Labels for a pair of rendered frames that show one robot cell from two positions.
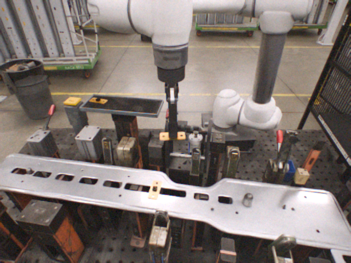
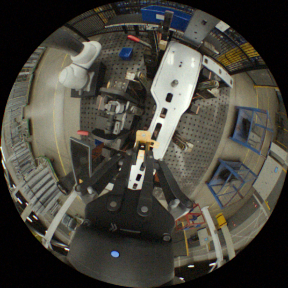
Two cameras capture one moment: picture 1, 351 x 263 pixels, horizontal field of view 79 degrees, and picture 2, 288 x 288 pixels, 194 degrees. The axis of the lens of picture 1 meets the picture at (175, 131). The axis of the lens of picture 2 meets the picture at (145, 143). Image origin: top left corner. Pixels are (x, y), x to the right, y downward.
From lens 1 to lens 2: 0.60 m
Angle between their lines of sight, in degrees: 56
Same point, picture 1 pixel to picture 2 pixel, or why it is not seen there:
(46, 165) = not seen: hidden behind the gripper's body
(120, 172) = not seen: hidden behind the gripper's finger
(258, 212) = (181, 81)
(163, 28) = not seen: outside the picture
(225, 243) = (193, 109)
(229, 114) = (79, 75)
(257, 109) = (86, 52)
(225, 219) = (183, 103)
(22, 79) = (66, 188)
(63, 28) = (39, 174)
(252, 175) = (123, 70)
